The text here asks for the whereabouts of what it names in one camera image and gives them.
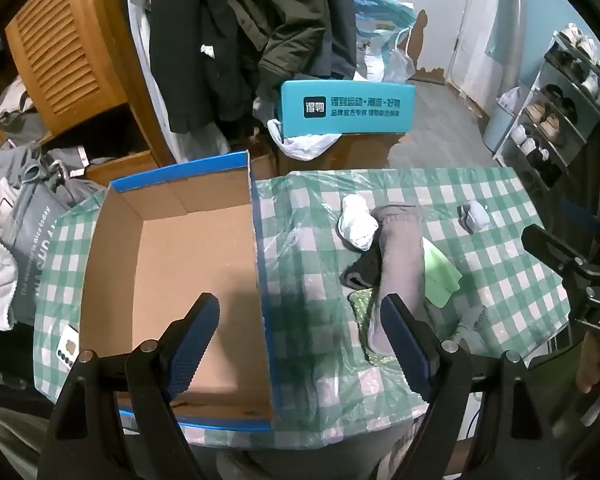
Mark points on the grey printed bag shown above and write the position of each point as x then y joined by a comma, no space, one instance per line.
40,240

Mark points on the dark olive hanging jacket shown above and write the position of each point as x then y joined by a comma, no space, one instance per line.
290,25

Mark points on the blue-rimmed cardboard box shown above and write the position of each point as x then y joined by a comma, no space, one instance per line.
180,260

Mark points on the grey hoodie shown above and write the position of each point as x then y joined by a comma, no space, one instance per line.
30,170

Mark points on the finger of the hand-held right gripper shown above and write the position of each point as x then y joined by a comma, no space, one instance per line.
550,250

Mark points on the grey shoe rack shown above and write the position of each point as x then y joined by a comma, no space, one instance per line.
547,85

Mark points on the black garment with white label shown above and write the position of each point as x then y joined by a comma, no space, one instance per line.
70,157

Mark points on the green checked tablecloth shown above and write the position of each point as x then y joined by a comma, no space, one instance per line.
480,285

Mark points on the brown cardboard carton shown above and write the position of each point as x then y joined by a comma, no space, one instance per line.
365,154

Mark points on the person's right hand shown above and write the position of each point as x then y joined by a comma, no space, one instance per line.
594,362

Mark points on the black cloth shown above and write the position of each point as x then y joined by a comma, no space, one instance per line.
362,270

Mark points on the group of shoes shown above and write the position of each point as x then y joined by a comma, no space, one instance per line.
545,120

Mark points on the person's trousers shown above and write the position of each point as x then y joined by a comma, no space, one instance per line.
320,455

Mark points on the wide wooden louvred door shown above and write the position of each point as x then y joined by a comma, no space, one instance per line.
70,50

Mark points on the white sock bundle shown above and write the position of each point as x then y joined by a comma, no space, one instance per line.
356,222

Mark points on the light green cloth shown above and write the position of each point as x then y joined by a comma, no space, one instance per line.
442,275

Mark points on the blue and white plastic bag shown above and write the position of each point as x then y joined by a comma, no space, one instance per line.
380,35

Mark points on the wooden wardrobe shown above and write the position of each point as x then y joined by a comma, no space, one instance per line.
145,125

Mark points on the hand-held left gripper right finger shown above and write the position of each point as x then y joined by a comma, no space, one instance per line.
405,347

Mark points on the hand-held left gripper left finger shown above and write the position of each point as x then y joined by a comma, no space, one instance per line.
195,342

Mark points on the white hanging garment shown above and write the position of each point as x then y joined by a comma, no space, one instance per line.
190,147

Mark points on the grey cloth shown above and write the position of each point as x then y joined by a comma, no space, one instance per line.
402,260

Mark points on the light blue trash bin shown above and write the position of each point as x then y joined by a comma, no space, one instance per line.
500,127

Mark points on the small grey sock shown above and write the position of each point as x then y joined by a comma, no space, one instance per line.
472,216

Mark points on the white door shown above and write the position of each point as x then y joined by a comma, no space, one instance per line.
480,25

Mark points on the black hanging coat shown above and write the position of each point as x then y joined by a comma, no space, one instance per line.
195,45

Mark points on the grey clothes pile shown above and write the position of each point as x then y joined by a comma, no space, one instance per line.
12,105

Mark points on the green sequin cloth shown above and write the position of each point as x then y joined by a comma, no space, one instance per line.
362,306

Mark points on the teal printed box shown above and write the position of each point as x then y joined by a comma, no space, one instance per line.
347,107

